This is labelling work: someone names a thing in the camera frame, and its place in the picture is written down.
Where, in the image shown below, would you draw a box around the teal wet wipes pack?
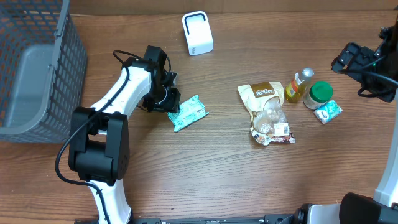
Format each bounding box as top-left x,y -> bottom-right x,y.
167,95 -> 209,133

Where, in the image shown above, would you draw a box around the green lid white jar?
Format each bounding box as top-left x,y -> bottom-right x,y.
303,81 -> 333,110

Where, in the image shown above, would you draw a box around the small teal tissue pack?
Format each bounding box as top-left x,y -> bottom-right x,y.
313,100 -> 343,124

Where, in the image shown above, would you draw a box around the yellow oil bottle silver cap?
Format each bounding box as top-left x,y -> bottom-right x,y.
284,67 -> 315,103

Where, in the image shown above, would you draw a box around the brown Pantree snack bag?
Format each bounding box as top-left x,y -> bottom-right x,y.
238,82 -> 296,146

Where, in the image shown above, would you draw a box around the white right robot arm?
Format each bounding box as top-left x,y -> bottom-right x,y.
279,23 -> 397,223

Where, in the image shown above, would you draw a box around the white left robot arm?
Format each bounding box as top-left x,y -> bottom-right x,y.
65,45 -> 180,223

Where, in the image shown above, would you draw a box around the white barcode scanner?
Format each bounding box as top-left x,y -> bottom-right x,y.
182,11 -> 213,56

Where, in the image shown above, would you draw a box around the dark grey plastic basket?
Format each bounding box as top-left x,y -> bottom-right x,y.
1,0 -> 87,143

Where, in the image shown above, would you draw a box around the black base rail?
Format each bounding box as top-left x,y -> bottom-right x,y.
74,213 -> 299,224

